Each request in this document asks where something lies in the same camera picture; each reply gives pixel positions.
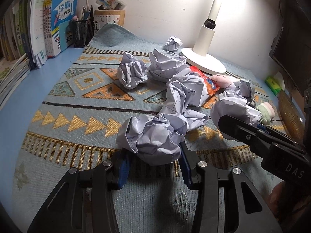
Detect pink green dango plush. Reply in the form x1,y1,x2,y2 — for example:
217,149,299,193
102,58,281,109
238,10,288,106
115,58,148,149
211,74,232,88

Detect paper ball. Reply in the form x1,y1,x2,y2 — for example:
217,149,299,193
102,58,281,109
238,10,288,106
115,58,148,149
117,52,148,90
116,114,187,166
148,48,188,83

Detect large paper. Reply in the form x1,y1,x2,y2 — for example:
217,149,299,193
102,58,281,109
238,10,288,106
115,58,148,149
159,72,209,134

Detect person's hand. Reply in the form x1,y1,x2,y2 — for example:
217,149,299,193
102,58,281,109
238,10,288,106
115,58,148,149
267,182,285,215

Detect brown woven tray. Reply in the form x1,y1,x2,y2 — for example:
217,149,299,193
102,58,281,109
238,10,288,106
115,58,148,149
278,90,304,143

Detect green tissue pack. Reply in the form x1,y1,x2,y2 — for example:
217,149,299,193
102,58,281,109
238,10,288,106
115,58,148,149
265,72,286,96

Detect grey crumpled paper on plush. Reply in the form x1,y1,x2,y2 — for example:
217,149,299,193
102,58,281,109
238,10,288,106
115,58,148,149
219,79,255,103

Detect orange snack bag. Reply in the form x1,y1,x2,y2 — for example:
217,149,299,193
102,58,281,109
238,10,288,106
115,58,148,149
190,66,220,96

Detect white desk lamp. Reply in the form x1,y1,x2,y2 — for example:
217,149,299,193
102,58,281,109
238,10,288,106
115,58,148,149
181,0,226,75

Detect small crumpled paper by lamp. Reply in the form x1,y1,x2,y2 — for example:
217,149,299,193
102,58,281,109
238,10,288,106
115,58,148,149
164,36,183,52

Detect stack of books left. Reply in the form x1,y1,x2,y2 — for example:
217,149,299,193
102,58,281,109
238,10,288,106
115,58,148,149
1,53,30,109

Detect black mesh pen holder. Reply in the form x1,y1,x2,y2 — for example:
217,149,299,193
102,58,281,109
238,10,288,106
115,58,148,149
69,18,94,48

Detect blue cover study book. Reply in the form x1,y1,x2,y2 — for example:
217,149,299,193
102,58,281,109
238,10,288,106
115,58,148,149
43,0,78,58

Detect white standing booklets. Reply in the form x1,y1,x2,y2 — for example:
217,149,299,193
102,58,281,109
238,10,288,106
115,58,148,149
30,0,47,68

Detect black wall monitor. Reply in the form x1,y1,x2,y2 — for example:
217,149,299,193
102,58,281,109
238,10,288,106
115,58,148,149
269,0,310,95

